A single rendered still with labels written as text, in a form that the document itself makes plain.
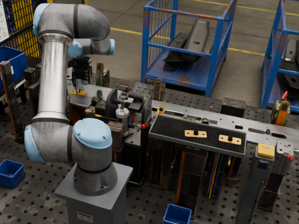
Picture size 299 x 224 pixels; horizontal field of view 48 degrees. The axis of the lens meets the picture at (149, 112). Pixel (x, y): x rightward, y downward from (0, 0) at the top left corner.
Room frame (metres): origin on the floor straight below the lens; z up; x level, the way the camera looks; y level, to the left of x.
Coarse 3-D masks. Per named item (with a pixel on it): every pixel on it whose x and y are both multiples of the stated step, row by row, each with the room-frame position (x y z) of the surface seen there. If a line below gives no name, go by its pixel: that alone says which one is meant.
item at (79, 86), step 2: (76, 80) 1.51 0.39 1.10; (78, 80) 1.51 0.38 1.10; (80, 80) 1.51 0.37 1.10; (76, 82) 1.51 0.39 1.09; (78, 82) 1.51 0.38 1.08; (80, 82) 1.51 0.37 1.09; (76, 84) 1.51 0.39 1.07; (78, 84) 1.51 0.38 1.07; (80, 84) 1.51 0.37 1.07; (82, 84) 1.51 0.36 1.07; (76, 86) 1.51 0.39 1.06; (78, 86) 1.51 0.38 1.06; (80, 86) 1.51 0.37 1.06; (82, 86) 1.51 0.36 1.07; (84, 86) 1.51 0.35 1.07; (76, 88) 1.51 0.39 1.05; (78, 88) 1.51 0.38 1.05; (80, 88) 1.51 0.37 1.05; (82, 88) 1.51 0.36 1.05; (84, 88) 1.50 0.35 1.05; (76, 90) 1.51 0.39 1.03; (78, 90) 1.53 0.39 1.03; (78, 92) 1.53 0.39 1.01
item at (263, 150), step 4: (260, 144) 1.00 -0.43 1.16; (264, 144) 1.00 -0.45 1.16; (260, 148) 0.97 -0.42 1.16; (264, 148) 0.97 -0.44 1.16; (268, 148) 0.98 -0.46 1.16; (272, 148) 0.98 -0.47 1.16; (260, 152) 0.95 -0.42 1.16; (264, 152) 0.95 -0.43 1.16; (268, 152) 0.95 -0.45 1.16; (272, 152) 0.95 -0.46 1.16; (268, 156) 0.94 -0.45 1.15; (272, 156) 0.94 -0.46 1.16
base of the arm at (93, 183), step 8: (80, 168) 0.78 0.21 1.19; (104, 168) 0.78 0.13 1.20; (112, 168) 0.81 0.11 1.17; (80, 176) 0.77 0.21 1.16; (88, 176) 0.77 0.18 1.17; (96, 176) 0.77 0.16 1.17; (104, 176) 0.78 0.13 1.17; (112, 176) 0.80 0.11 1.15; (80, 184) 0.76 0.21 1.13; (88, 184) 0.76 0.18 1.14; (96, 184) 0.76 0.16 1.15; (104, 184) 0.77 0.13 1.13; (112, 184) 0.78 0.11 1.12; (80, 192) 0.76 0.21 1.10; (88, 192) 0.75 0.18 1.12; (96, 192) 0.75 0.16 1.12; (104, 192) 0.76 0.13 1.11
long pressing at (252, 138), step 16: (80, 96) 1.51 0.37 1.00; (96, 96) 1.52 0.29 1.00; (176, 112) 1.42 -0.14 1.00; (192, 112) 1.42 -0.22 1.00; (208, 112) 1.43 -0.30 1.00; (256, 128) 1.32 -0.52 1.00; (272, 128) 1.32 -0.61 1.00; (288, 128) 1.33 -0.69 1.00; (256, 144) 1.21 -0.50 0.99; (272, 144) 1.20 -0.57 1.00
